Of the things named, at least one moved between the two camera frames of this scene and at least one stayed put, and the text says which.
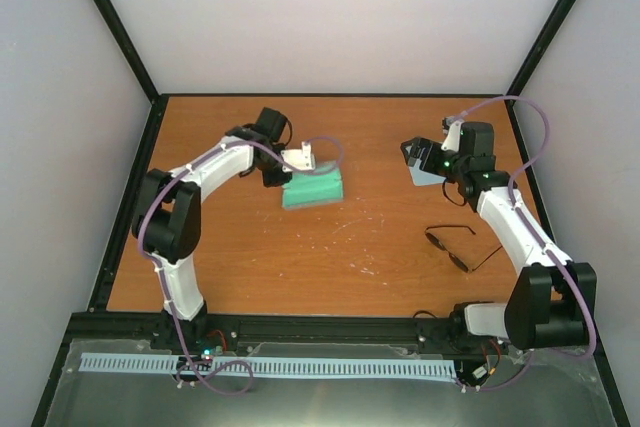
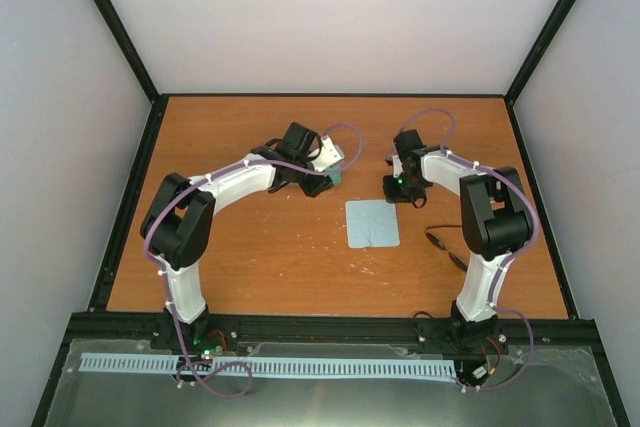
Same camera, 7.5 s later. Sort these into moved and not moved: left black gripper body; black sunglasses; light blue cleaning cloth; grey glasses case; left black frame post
Moved: left black gripper body; light blue cleaning cloth; grey glasses case
Not moved: black sunglasses; left black frame post
